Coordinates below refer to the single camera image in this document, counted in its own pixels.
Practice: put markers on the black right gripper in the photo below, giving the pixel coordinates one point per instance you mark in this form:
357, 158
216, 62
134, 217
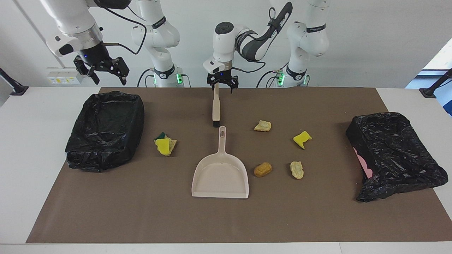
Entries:
95, 56

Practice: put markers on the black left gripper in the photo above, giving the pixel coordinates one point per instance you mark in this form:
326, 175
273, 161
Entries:
221, 76

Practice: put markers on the beige hand brush black bristles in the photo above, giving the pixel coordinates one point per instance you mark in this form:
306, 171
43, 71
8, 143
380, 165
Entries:
216, 109

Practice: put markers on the pale jagged sponge chunk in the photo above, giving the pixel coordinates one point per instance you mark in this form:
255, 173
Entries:
262, 126

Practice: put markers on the pale beige sponge chunk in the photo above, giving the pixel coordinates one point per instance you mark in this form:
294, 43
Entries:
172, 144

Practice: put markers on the yellow sponge piece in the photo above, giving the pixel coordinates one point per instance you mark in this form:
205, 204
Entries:
302, 139
163, 145

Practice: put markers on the beige plastic dustpan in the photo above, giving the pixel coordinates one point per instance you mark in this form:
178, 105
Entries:
219, 176

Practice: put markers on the brown sponge chunk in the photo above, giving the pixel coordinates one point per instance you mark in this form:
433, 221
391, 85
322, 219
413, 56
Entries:
263, 169

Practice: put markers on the pale rounded sponge chunk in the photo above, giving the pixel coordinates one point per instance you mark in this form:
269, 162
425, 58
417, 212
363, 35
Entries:
296, 170

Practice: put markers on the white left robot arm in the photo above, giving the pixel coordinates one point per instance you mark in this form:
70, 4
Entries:
303, 38

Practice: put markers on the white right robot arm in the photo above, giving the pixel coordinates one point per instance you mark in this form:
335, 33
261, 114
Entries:
70, 21

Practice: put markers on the black bag lined bin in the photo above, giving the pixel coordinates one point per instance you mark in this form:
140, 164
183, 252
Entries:
106, 141

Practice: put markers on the pink plastic bin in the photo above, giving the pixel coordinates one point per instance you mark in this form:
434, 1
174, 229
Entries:
365, 165

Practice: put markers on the black bag over pink bin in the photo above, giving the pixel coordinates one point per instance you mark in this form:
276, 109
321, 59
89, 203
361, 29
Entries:
395, 151

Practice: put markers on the black clamp stand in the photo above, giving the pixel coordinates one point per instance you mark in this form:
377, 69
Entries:
16, 88
430, 92

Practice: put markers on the brown table mat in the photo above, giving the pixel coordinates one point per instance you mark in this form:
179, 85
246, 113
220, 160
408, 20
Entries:
226, 218

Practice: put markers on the white wall socket box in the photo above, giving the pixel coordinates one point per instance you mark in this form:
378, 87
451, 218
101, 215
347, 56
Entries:
63, 76

